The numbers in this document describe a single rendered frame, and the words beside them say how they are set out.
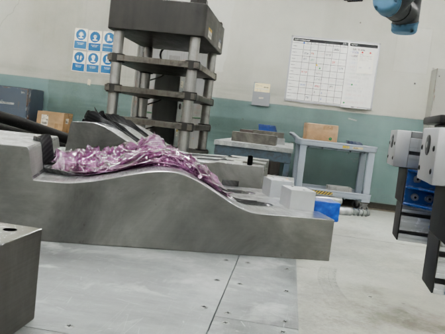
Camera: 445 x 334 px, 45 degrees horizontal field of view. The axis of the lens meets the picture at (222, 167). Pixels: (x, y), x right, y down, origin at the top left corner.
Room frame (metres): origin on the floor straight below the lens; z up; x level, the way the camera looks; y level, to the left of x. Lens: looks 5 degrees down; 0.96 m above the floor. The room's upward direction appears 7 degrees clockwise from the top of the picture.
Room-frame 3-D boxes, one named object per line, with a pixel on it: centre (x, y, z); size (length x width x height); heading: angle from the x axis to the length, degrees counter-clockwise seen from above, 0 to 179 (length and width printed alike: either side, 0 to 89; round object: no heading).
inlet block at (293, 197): (0.77, -0.16, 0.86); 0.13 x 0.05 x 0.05; 100
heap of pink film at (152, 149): (0.77, 0.12, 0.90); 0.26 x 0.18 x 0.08; 100
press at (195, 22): (5.78, 0.67, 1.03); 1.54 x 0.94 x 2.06; 173
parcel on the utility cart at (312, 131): (7.02, -1.22, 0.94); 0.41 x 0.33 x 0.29; 90
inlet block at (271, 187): (0.87, -0.14, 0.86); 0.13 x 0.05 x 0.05; 100
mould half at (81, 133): (1.13, 0.16, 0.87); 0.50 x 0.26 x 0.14; 83
